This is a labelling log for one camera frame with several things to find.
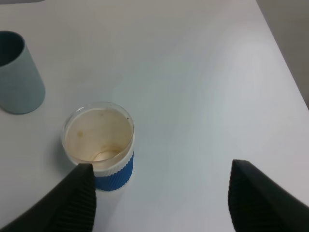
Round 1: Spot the teal plastic cup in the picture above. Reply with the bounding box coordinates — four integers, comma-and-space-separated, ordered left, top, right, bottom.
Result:
0, 31, 45, 115

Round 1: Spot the blue sleeved glass cup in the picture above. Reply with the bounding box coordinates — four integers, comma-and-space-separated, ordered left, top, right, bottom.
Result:
61, 101, 135, 191

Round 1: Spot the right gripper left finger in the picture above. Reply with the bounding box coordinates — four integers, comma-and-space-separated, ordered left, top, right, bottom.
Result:
1, 163, 97, 232

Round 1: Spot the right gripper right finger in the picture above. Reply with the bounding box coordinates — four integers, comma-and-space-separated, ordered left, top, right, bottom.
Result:
228, 159, 309, 232

